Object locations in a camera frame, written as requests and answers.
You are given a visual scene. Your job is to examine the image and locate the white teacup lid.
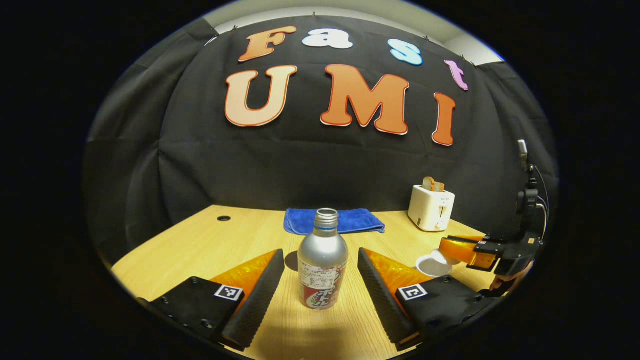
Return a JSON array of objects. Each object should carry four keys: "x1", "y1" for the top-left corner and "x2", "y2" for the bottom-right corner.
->
[{"x1": 429, "y1": 248, "x2": 462, "y2": 266}]

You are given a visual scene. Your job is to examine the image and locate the black backdrop cloth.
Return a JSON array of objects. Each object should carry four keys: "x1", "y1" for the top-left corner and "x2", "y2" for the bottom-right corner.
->
[{"x1": 82, "y1": 15, "x2": 560, "y2": 266}]

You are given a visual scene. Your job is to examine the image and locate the white teacup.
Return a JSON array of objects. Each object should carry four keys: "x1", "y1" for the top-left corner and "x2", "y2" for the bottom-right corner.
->
[{"x1": 416, "y1": 254, "x2": 455, "y2": 278}]

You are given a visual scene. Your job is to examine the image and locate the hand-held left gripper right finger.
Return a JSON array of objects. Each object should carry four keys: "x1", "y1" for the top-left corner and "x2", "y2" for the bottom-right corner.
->
[{"x1": 357, "y1": 247, "x2": 496, "y2": 352}]

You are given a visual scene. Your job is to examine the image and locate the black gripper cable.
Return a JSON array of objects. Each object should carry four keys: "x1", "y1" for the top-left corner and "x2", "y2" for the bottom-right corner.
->
[{"x1": 531, "y1": 165, "x2": 550, "y2": 243}]

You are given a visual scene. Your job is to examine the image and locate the silver water bottle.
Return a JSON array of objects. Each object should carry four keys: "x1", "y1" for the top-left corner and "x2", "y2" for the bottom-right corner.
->
[{"x1": 297, "y1": 208, "x2": 349, "y2": 311}]

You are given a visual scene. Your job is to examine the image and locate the blue towel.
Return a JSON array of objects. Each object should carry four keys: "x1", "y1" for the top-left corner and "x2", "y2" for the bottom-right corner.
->
[{"x1": 284, "y1": 208, "x2": 386, "y2": 236}]

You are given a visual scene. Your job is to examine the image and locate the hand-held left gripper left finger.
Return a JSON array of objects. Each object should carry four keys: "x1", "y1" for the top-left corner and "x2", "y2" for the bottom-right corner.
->
[{"x1": 150, "y1": 249, "x2": 286, "y2": 352}]

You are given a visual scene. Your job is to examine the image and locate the white toaster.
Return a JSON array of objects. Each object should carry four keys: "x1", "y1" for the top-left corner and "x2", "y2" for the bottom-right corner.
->
[{"x1": 407, "y1": 185, "x2": 456, "y2": 232}]

